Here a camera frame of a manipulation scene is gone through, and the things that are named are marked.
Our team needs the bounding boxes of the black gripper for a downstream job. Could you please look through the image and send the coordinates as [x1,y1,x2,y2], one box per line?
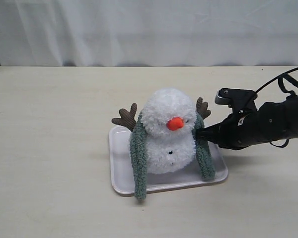
[197,112,263,150]

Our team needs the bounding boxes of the white plush snowman toy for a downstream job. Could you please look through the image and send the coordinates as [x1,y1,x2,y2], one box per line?
[111,88,211,175]

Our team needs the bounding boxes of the green fleece scarf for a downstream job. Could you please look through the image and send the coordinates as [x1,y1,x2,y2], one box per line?
[129,112,216,200]

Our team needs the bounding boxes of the white rectangular plastic tray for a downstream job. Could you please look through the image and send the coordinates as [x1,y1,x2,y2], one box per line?
[108,126,228,197]

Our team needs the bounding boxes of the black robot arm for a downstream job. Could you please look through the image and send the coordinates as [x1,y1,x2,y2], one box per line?
[195,95,298,150]

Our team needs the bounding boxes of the white curtain backdrop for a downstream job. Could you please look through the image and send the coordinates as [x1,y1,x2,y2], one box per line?
[0,0,298,66]

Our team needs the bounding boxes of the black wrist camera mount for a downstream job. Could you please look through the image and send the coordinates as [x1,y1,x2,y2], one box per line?
[215,88,257,115]

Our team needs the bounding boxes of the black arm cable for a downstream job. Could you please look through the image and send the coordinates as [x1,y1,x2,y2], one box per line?
[254,65,298,96]

